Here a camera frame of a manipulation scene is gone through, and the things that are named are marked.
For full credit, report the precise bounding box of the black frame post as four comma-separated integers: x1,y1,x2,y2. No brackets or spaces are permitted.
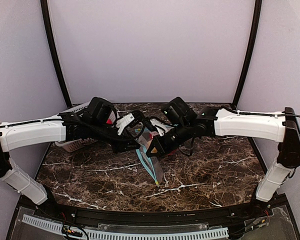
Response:
231,0,263,109
40,0,73,109

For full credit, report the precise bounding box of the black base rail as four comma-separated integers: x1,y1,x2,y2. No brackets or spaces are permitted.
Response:
17,194,288,228

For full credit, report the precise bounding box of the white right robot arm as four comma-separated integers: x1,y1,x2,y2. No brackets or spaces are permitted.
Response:
146,107,300,202

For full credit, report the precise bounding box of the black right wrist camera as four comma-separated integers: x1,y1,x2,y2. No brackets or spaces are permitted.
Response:
161,96,198,126

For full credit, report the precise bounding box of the clear zip bag blue zipper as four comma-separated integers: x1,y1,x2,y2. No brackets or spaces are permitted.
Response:
135,125,173,156

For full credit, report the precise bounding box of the black frame post right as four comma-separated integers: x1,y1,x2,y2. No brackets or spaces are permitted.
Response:
231,0,263,109

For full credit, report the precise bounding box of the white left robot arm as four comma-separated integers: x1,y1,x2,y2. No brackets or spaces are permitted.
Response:
0,112,140,205

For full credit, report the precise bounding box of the white slotted cable duct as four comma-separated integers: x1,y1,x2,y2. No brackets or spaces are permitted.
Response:
21,214,229,240

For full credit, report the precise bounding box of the black frame post left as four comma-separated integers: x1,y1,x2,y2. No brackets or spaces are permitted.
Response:
40,0,73,109

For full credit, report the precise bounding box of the white plastic mesh basket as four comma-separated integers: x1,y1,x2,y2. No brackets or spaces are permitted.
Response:
54,102,97,153

